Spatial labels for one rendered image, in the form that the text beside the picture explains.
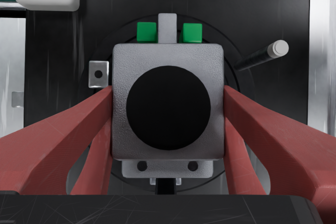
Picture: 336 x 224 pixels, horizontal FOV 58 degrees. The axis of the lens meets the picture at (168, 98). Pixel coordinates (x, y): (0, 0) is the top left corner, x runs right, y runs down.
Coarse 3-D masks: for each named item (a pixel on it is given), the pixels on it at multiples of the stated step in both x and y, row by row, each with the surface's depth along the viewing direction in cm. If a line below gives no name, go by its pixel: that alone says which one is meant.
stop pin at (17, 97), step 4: (12, 92) 26; (16, 92) 26; (20, 92) 26; (12, 96) 26; (16, 96) 26; (20, 96) 26; (12, 100) 26; (16, 100) 26; (20, 100) 26; (12, 104) 26; (16, 104) 26; (20, 104) 26
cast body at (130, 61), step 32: (160, 32) 16; (128, 64) 12; (160, 64) 12; (192, 64) 12; (128, 96) 11; (160, 96) 11; (192, 96) 11; (128, 128) 11; (160, 128) 10; (192, 128) 10; (128, 160) 14; (160, 160) 14; (192, 160) 15
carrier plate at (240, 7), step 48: (96, 0) 25; (144, 0) 25; (192, 0) 25; (240, 0) 26; (288, 0) 26; (48, 48) 25; (240, 48) 25; (288, 48) 26; (48, 96) 25; (288, 96) 26; (144, 192) 25; (192, 192) 25
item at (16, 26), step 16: (0, 0) 28; (0, 16) 33; (16, 16) 33; (0, 32) 31; (16, 32) 31; (0, 48) 31; (16, 48) 31; (0, 64) 31; (16, 64) 31; (0, 80) 31; (16, 80) 31; (0, 96) 31; (0, 112) 31; (16, 112) 31; (0, 128) 31; (16, 128) 31
